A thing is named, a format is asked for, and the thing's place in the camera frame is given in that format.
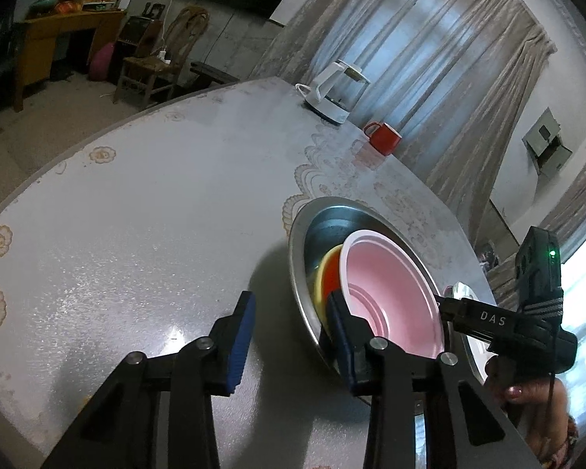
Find wooden chair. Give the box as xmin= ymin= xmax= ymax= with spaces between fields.
xmin=113 ymin=5 xmax=211 ymax=108

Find narrow beige window curtain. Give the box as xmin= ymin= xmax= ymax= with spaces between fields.
xmin=488 ymin=139 xmax=586 ymax=255

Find pink bag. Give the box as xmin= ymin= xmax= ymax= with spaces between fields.
xmin=89 ymin=41 xmax=116 ymax=82

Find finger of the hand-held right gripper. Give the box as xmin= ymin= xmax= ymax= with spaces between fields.
xmin=436 ymin=293 xmax=472 ymax=327

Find black low bench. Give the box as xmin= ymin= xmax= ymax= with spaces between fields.
xmin=190 ymin=61 xmax=240 ymax=89

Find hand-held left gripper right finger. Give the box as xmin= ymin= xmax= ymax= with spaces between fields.
xmin=326 ymin=290 xmax=543 ymax=469

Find stainless steel bowl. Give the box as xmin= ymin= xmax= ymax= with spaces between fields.
xmin=287 ymin=196 xmax=451 ymax=394

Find white electric kettle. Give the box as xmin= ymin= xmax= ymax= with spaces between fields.
xmin=295 ymin=59 xmax=370 ymax=125

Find red plastic bowl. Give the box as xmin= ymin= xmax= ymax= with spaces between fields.
xmin=321 ymin=229 xmax=444 ymax=360

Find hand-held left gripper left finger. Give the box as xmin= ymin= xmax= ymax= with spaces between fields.
xmin=41 ymin=290 xmax=257 ymax=469

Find yellow wooden desk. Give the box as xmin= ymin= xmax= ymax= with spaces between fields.
xmin=12 ymin=7 xmax=128 ymax=111

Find wall electrical box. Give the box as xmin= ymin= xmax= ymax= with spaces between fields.
xmin=522 ymin=107 xmax=573 ymax=177

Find wide beige window curtain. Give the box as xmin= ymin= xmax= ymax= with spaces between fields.
xmin=264 ymin=0 xmax=557 ymax=206

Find person's right hand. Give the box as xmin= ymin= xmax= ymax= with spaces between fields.
xmin=484 ymin=356 xmax=570 ymax=450

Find red mug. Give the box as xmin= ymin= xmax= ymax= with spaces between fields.
xmin=363 ymin=120 xmax=403 ymax=157

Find yellow plastic bowl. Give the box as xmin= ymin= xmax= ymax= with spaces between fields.
xmin=309 ymin=247 xmax=345 ymax=324

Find beige lace table doily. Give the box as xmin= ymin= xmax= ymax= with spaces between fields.
xmin=280 ymin=122 xmax=470 ymax=274

